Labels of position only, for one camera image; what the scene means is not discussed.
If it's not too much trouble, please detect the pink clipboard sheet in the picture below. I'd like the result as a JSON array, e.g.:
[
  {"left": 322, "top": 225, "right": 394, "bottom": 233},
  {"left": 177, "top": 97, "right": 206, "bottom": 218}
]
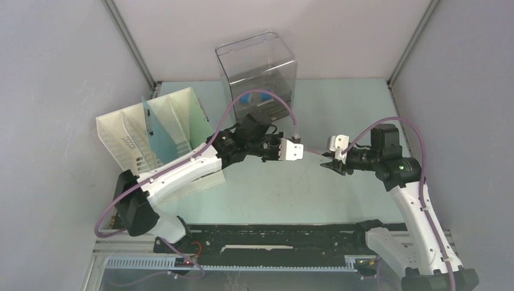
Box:
[{"left": 304, "top": 147, "right": 332, "bottom": 157}]

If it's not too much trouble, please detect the blue eraser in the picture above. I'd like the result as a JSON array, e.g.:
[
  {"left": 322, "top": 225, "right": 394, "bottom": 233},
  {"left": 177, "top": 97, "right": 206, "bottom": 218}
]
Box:
[
  {"left": 261, "top": 92, "right": 273, "bottom": 102},
  {"left": 239, "top": 93, "right": 252, "bottom": 105}
]

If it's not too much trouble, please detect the green clipboard sheet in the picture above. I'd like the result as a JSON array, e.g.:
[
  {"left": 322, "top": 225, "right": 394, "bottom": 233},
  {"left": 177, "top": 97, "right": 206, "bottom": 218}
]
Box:
[{"left": 189, "top": 96, "right": 213, "bottom": 149}]

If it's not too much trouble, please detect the clear plastic drawer box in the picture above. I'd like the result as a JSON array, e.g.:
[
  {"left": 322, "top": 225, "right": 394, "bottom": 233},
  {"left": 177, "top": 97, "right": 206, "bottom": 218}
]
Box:
[{"left": 215, "top": 30, "right": 298, "bottom": 122}]

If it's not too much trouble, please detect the blue clipboard sheet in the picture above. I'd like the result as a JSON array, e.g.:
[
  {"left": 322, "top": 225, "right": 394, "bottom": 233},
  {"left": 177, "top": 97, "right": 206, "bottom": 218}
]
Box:
[{"left": 141, "top": 96, "right": 179, "bottom": 164}]

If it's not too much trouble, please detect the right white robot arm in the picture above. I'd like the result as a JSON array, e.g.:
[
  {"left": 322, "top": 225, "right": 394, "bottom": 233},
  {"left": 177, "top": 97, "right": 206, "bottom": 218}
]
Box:
[{"left": 322, "top": 124, "right": 479, "bottom": 290}]

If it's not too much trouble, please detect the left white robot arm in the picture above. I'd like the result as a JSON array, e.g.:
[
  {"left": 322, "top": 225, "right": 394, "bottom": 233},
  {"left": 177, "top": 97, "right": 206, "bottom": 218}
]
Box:
[{"left": 113, "top": 113, "right": 302, "bottom": 253}]

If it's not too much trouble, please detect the green clipboard metal clip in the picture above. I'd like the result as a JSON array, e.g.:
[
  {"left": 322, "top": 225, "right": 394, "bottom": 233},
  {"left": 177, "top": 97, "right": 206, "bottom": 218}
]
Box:
[{"left": 201, "top": 105, "right": 210, "bottom": 122}]

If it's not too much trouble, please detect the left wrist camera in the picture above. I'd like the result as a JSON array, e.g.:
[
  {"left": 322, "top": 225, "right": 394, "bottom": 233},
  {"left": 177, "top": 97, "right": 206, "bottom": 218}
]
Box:
[{"left": 278, "top": 138, "right": 304, "bottom": 161}]

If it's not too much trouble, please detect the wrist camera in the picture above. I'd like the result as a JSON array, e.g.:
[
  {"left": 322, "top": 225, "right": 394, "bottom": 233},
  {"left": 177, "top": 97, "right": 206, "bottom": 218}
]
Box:
[
  {"left": 327, "top": 135, "right": 350, "bottom": 162},
  {"left": 278, "top": 138, "right": 304, "bottom": 161}
]

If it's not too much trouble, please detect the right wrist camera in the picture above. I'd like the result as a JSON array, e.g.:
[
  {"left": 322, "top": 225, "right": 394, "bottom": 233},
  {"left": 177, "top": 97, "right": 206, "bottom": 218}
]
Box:
[{"left": 327, "top": 135, "right": 350, "bottom": 162}]

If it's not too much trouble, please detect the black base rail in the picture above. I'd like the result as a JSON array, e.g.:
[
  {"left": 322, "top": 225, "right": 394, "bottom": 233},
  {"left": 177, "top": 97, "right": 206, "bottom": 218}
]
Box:
[{"left": 153, "top": 221, "right": 379, "bottom": 269}]

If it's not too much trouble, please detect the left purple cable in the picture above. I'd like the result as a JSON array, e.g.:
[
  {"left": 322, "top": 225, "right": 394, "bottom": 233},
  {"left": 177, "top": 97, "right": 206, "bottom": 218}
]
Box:
[{"left": 94, "top": 89, "right": 302, "bottom": 280}]

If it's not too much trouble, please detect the purple cable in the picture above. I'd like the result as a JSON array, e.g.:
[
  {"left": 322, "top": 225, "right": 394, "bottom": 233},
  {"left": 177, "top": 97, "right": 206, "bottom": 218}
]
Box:
[
  {"left": 94, "top": 89, "right": 302, "bottom": 280},
  {"left": 341, "top": 116, "right": 456, "bottom": 291}
]

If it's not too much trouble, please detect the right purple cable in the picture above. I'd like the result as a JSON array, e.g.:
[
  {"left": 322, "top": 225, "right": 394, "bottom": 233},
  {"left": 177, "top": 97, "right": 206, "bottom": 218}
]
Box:
[{"left": 341, "top": 116, "right": 456, "bottom": 291}]

